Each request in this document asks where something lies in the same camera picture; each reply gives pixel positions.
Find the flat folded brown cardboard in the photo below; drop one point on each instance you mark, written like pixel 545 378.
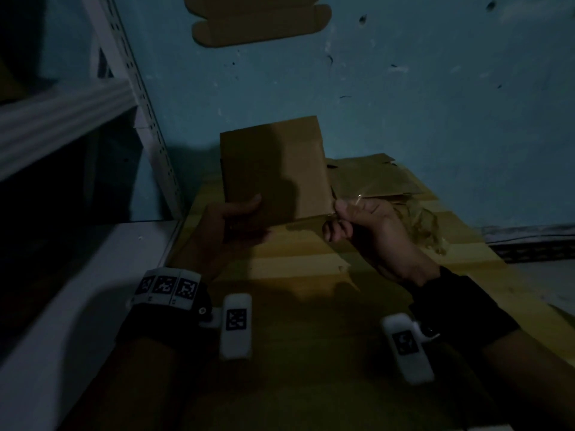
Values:
pixel 373 175

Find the small brown cardboard box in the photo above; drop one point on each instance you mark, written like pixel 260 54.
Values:
pixel 278 170

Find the person's right forearm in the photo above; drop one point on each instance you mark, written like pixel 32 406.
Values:
pixel 534 381

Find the person's right thumb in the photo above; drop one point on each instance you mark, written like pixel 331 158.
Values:
pixel 352 208

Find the clear tape strip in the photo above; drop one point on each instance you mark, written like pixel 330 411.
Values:
pixel 426 228

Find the large flat cardboard sheet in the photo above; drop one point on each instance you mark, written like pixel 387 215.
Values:
pixel 314 318

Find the white perforated shelf post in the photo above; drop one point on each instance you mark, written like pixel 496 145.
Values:
pixel 143 116

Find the dark striped mat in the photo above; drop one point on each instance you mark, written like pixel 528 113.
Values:
pixel 534 246

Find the person's left thumb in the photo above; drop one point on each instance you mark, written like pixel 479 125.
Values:
pixel 242 207

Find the person's left hand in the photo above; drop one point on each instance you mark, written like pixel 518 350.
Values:
pixel 211 237

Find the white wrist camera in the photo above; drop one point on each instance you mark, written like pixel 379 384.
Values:
pixel 406 350
pixel 236 327

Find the person's right hand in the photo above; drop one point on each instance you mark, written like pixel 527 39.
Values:
pixel 382 237

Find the unfolded cardboard box blank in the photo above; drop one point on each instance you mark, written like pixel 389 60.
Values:
pixel 260 20

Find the person's left forearm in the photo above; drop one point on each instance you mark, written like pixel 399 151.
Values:
pixel 134 390

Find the black wristband with marker tags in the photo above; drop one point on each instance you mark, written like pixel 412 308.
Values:
pixel 166 305

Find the plain black wristband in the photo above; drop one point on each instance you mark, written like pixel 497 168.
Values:
pixel 458 309

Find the white ribbed shelf board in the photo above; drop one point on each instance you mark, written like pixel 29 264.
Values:
pixel 58 121

